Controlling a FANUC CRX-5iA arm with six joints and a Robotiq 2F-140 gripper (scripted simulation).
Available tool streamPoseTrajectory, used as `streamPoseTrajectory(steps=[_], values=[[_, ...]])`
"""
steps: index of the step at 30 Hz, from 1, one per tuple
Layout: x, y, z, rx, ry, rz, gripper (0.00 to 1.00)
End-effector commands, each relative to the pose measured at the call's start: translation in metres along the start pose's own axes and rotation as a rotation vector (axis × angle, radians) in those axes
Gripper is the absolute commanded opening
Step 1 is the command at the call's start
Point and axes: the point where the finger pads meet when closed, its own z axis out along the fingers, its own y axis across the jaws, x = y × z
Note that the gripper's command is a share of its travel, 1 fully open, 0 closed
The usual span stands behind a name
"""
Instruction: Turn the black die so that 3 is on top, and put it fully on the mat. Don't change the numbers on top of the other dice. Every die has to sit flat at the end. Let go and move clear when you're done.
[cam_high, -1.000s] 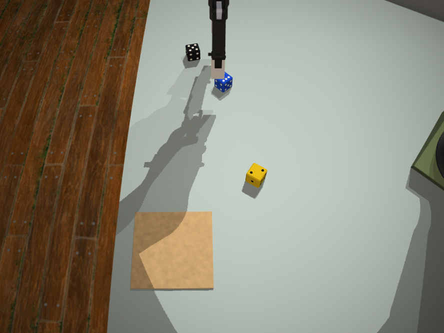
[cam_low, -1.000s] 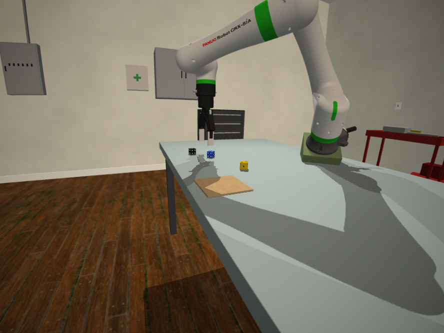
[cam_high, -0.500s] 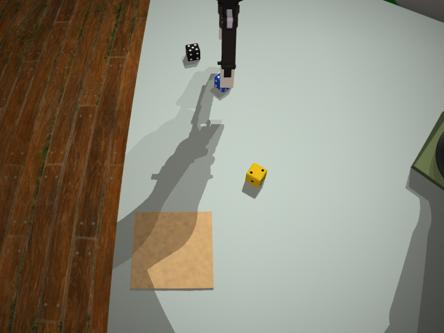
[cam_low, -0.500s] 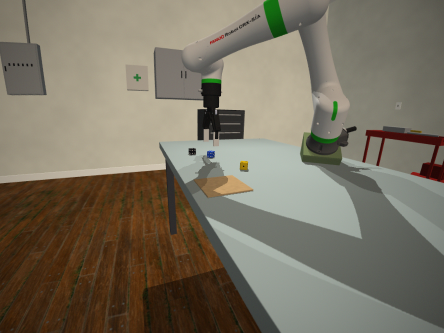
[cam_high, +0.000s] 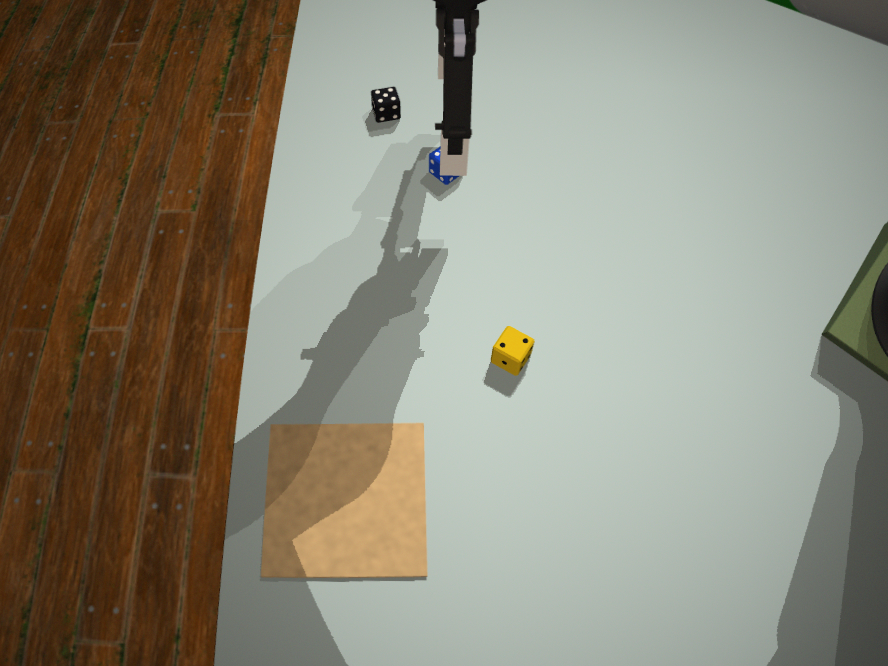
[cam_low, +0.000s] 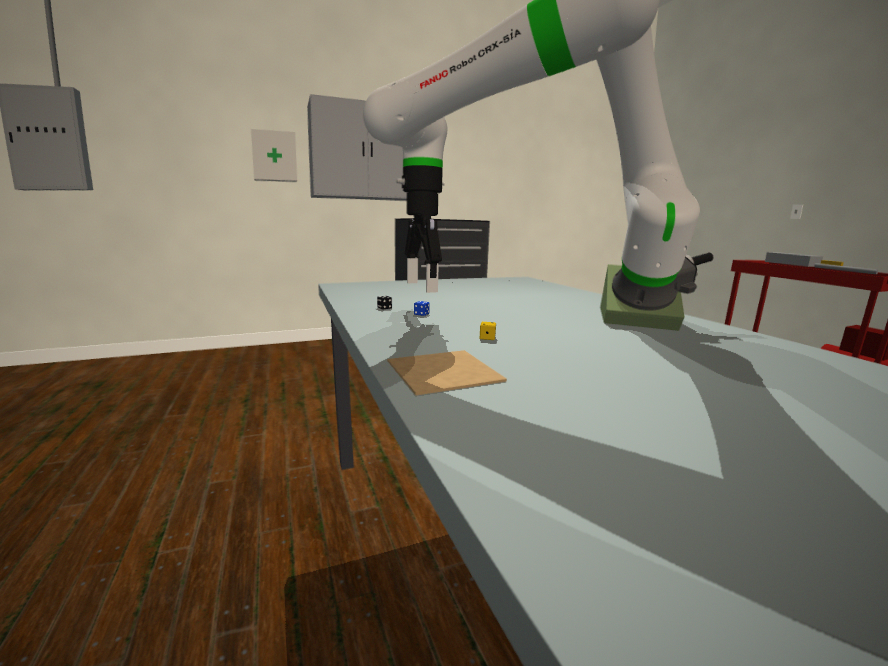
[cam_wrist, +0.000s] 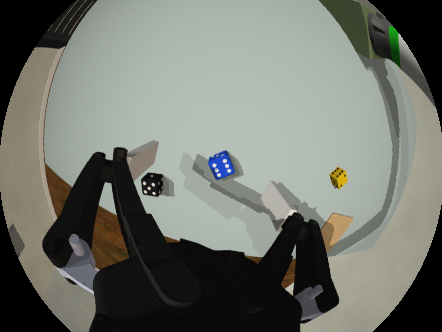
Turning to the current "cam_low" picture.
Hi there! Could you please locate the yellow die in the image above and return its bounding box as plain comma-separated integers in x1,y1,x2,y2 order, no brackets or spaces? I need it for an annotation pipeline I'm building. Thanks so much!
479,322,496,340

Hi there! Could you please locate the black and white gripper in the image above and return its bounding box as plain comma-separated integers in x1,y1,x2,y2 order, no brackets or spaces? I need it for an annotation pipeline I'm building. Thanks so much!
405,192,442,293

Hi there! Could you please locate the tan square mat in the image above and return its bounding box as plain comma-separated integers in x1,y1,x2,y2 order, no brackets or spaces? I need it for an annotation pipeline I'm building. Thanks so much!
387,350,507,395

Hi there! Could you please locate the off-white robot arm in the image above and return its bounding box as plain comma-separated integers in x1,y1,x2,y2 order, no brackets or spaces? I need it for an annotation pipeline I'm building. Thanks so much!
363,0,713,310

